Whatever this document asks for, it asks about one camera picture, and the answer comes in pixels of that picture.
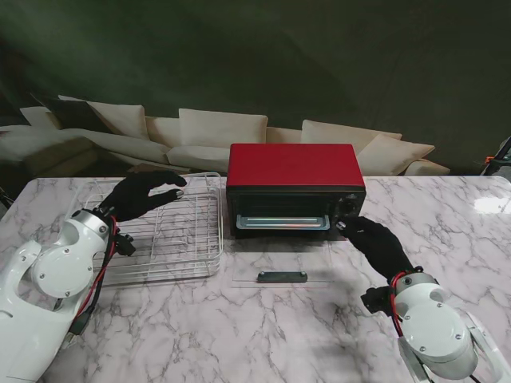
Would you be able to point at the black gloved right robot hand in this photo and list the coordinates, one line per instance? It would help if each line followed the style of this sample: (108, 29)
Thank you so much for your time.
(379, 247)

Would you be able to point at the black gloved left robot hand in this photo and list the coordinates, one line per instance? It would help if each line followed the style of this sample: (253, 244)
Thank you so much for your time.
(131, 197)

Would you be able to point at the silver ribbed baking tray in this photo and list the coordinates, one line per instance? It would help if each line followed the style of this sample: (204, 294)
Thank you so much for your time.
(279, 222)

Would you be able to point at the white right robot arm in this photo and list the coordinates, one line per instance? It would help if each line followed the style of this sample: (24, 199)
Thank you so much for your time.
(435, 331)

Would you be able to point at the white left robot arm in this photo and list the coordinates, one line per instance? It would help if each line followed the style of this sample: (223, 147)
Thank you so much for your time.
(48, 279)

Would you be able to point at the black oven temperature knob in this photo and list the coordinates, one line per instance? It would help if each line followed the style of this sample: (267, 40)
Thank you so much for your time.
(351, 207)

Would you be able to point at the red toaster oven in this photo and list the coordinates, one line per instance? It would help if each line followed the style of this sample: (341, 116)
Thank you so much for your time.
(295, 163)

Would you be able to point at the long cream sofa seat cushion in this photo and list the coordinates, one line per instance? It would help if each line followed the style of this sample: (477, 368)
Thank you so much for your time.
(100, 141)

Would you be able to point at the dark brown sofa cushion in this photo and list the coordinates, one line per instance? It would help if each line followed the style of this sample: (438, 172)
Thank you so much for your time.
(72, 113)

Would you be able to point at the beige sofa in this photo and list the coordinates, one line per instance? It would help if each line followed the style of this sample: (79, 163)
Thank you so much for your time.
(283, 133)

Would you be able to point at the black stand with orange clip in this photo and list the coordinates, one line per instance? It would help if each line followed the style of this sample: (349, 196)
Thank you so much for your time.
(506, 147)

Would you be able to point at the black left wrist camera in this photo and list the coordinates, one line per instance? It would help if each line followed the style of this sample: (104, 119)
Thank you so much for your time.
(125, 246)

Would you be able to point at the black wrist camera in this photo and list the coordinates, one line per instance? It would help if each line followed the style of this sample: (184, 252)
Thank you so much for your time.
(377, 301)
(125, 246)

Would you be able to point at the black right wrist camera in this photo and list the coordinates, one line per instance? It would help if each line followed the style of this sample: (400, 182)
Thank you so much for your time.
(377, 301)

